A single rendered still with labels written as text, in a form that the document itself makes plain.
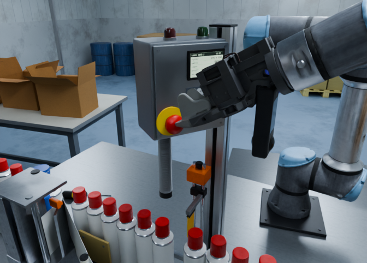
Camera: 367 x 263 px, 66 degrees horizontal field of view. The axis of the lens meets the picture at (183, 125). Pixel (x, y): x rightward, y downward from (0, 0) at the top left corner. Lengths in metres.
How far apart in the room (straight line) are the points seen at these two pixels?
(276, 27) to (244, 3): 6.52
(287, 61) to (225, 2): 6.71
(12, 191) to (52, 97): 1.58
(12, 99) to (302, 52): 2.44
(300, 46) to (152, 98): 0.27
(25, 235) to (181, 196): 0.60
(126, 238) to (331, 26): 0.61
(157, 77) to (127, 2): 7.36
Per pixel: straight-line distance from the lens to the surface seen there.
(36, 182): 0.78
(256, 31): 0.52
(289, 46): 0.41
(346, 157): 0.99
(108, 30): 8.16
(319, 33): 0.40
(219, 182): 0.70
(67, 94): 2.22
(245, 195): 1.21
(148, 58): 0.52
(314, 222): 1.14
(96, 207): 0.79
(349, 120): 0.94
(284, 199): 1.10
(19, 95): 2.59
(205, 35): 0.58
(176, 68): 0.53
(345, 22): 0.40
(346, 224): 1.20
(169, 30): 0.54
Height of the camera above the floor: 1.53
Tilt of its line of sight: 22 degrees down
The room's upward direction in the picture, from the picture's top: straight up
